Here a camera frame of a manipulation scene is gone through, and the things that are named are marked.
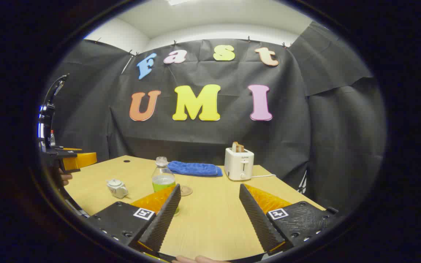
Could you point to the white teacup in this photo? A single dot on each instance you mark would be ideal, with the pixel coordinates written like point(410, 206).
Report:
point(117, 190)

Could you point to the round brown coaster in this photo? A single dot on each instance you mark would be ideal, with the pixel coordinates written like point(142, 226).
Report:
point(186, 190)

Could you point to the white toaster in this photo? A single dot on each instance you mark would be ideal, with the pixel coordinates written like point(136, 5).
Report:
point(238, 164)

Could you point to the red-capped small bottle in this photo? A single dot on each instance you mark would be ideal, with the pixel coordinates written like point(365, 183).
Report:
point(52, 139)

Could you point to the blue towel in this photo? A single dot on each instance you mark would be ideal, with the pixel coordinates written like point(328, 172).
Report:
point(195, 168)

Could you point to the green label water bottle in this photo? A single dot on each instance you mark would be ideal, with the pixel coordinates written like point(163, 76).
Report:
point(163, 175)

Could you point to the white teacup lid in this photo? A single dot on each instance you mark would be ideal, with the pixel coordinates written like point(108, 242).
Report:
point(114, 182)

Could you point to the black backdrop cloth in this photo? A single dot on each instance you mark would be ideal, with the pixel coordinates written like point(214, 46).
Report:
point(210, 138)

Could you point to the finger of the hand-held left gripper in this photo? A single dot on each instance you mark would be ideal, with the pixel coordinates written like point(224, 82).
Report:
point(86, 160)

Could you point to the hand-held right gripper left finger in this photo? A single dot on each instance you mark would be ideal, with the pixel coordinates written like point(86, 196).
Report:
point(161, 223)

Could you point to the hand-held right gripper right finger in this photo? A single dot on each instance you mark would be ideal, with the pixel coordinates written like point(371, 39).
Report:
point(260, 223)

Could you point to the bread slice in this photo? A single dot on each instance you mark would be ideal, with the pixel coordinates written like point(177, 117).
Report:
point(238, 147)

